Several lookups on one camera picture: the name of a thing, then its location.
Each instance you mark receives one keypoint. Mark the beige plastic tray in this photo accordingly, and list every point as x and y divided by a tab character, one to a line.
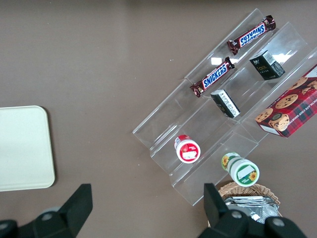
24	148

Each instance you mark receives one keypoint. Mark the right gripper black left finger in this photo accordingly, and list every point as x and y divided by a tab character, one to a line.
71	210

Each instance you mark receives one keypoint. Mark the Snickers chocolate bar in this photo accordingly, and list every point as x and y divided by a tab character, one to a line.
214	76
252	34

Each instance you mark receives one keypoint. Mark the oval tan wicker basket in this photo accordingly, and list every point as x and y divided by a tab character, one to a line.
247	189

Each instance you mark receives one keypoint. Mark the silver foil packet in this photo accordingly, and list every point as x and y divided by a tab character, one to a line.
257	208

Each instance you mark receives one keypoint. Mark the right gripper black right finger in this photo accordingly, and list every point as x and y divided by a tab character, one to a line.
223	223

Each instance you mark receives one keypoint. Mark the red lid yogurt cup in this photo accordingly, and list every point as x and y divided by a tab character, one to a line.
188	151

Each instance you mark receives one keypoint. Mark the green lid yogurt cup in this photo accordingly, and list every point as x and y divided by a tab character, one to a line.
244	172

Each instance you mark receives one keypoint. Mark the small black carton box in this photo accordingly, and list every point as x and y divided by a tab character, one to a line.
226	104
267	66

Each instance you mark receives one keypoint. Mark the red tartan cookie box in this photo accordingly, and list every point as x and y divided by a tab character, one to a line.
292	109

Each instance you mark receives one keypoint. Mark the clear acrylic stepped display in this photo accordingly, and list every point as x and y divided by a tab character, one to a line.
173	116

